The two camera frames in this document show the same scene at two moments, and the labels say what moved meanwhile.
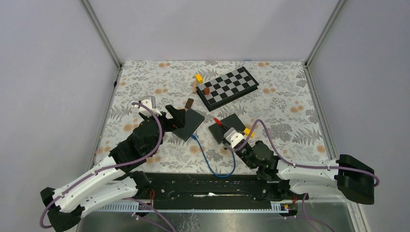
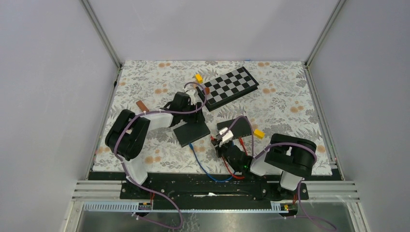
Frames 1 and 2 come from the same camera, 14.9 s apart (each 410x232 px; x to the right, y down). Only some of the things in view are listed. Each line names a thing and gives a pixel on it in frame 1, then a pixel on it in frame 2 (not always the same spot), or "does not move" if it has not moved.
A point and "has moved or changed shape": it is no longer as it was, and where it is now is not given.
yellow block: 198,78 does not move
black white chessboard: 220,90 does not move
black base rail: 213,187 does not move
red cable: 218,122 → 233,175
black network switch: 219,131 has moved or changed shape
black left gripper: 179,116 → 197,117
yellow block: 247,131 → 258,134
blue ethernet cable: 212,171 → 191,146
